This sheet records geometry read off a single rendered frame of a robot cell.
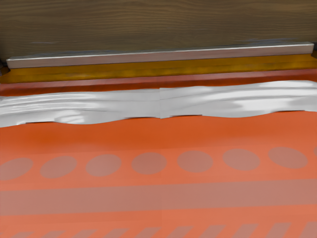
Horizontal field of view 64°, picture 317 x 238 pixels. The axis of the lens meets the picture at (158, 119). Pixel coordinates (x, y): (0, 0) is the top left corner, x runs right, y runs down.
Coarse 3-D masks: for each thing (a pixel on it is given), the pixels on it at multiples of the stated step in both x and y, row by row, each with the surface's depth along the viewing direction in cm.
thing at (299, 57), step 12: (180, 60) 29; (192, 60) 29; (204, 60) 29; (216, 60) 29; (228, 60) 29; (240, 60) 29; (252, 60) 29; (264, 60) 29; (276, 60) 29; (288, 60) 29; (300, 60) 29; (12, 72) 30; (24, 72) 30; (36, 72) 30; (48, 72) 30; (60, 72) 30; (72, 72) 30
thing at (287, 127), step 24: (240, 72) 32; (264, 72) 31; (288, 72) 31; (312, 72) 30; (168, 120) 21; (192, 120) 21; (216, 120) 21; (240, 120) 21; (264, 120) 20; (288, 120) 20; (312, 120) 20; (168, 144) 18; (192, 144) 18; (216, 144) 18; (240, 144) 18
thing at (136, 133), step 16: (80, 80) 32; (96, 80) 32; (112, 80) 31; (128, 80) 31; (144, 80) 31; (0, 128) 21; (16, 128) 21; (32, 128) 21; (48, 128) 21; (64, 128) 21; (80, 128) 21; (96, 128) 21; (112, 128) 20; (128, 128) 20; (144, 128) 20; (0, 144) 19; (16, 144) 19; (32, 144) 19; (48, 144) 19; (64, 144) 19; (80, 144) 19; (96, 144) 18; (112, 144) 18; (128, 144) 18; (144, 144) 18; (160, 144) 18
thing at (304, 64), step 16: (240, 64) 29; (256, 64) 29; (272, 64) 29; (288, 64) 29; (304, 64) 29; (0, 80) 30; (16, 80) 30; (32, 80) 30; (48, 80) 30; (64, 80) 30
